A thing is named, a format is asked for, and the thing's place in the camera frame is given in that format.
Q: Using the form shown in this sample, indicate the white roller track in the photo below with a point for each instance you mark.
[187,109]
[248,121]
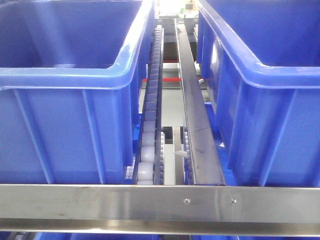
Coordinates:
[149,165]

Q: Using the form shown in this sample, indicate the right steel rack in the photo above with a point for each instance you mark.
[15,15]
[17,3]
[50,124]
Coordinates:
[161,209]

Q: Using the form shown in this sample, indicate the blue bin right rack left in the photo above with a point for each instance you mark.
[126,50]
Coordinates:
[70,78]

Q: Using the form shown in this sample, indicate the blue bin rack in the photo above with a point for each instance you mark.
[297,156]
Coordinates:
[261,64]
[70,78]

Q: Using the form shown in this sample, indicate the blue bin right rack middle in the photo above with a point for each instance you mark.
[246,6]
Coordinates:
[261,64]

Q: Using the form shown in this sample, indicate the steel divider rail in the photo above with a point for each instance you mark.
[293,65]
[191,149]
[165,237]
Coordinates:
[205,166]

